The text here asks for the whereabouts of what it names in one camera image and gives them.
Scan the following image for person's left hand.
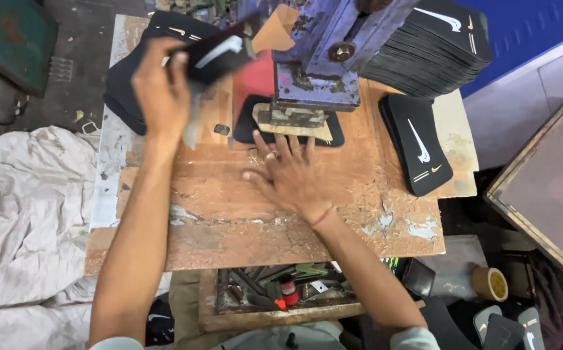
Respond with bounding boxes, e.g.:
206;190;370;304
132;36;193;143

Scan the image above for person's right hand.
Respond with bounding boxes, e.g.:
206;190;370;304
242;130;336;226

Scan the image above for black insole piece white logo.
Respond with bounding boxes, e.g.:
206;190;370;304
167;18;259;86

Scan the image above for black foam insole blank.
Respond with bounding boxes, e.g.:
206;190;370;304
234;94;346;149

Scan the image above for heap of black insoles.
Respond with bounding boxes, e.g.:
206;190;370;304
103;10;224;137

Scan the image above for red sheet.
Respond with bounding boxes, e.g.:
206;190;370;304
232;49;277;146

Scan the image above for tan cardboard piece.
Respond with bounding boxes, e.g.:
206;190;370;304
251;4;302;54

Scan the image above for metal cutting die plate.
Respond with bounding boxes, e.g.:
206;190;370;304
252;102;334;143

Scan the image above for purple metal press machine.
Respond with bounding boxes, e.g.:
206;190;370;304
237;0;420;113

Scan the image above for green metal box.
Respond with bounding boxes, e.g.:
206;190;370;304
0;0;59;98

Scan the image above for red thread wristband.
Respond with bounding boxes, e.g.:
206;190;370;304
310;204;337;229

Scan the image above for crumpled white cloth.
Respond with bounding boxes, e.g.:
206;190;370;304
0;125;172;350

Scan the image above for person's olive trousers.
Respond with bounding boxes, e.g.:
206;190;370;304
169;270;224;350

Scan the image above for tall stack of black insoles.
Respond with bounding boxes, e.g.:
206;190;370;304
359;0;493;100

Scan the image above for small pile of logo insoles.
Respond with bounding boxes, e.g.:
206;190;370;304
378;92;454;198

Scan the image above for small red bottle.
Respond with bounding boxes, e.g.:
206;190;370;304
280;276;300;307

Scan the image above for wooden tray of tools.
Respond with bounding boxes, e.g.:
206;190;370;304
199;262;366;333

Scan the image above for black bag with white logo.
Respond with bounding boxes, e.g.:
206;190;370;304
144;297;175;347

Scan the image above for person's light blue shirt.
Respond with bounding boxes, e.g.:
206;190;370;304
89;320;440;350

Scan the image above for black leather wallet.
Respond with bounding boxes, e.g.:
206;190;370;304
400;257;436;298

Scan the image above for brown tape roll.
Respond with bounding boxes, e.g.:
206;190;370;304
471;266;509;302

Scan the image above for wooden framed board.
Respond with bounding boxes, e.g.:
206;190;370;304
483;99;563;292

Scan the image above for grey insole with gold stripes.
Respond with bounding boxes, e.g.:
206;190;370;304
472;304;503;346

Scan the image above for plain dark insole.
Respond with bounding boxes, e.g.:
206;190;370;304
483;313;526;350

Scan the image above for grey insole with white logo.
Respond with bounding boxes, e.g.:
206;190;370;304
517;306;547;350

